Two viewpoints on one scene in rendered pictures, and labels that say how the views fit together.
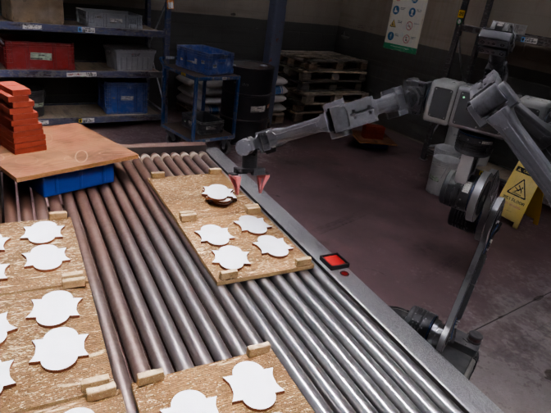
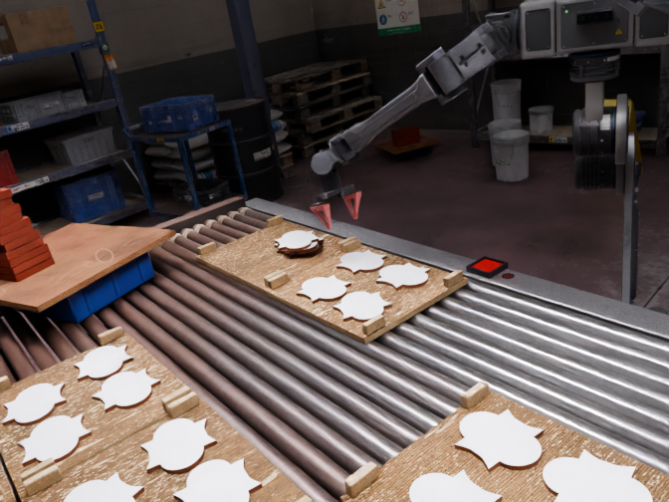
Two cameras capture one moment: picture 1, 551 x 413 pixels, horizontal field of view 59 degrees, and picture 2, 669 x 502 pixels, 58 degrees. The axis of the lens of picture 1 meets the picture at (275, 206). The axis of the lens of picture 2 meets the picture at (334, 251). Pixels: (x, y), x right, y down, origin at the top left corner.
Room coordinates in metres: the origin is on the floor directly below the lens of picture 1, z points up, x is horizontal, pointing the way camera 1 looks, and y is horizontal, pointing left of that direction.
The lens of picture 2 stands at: (0.08, 0.26, 1.63)
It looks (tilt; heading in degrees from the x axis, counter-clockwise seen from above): 23 degrees down; 356
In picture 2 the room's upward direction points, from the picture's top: 10 degrees counter-clockwise
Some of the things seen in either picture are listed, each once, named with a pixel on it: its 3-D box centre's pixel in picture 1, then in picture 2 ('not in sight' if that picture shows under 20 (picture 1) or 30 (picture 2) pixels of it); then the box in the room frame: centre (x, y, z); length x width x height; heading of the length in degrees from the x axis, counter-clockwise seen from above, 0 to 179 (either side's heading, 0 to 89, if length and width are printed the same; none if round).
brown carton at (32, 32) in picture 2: not in sight; (35, 31); (5.62, 1.97, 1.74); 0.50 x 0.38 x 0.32; 128
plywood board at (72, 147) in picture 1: (52, 147); (59, 260); (1.87, 0.96, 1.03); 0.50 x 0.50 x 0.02; 52
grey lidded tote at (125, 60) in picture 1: (129, 57); (82, 145); (5.67, 1.91, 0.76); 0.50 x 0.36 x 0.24; 134
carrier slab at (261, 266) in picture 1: (242, 243); (362, 286); (1.49, 0.10, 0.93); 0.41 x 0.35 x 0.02; 31
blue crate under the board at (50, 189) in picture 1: (61, 165); (81, 278); (1.83, 0.90, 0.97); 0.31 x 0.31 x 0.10; 52
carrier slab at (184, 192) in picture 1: (202, 195); (275, 252); (1.84, 0.31, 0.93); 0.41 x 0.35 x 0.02; 31
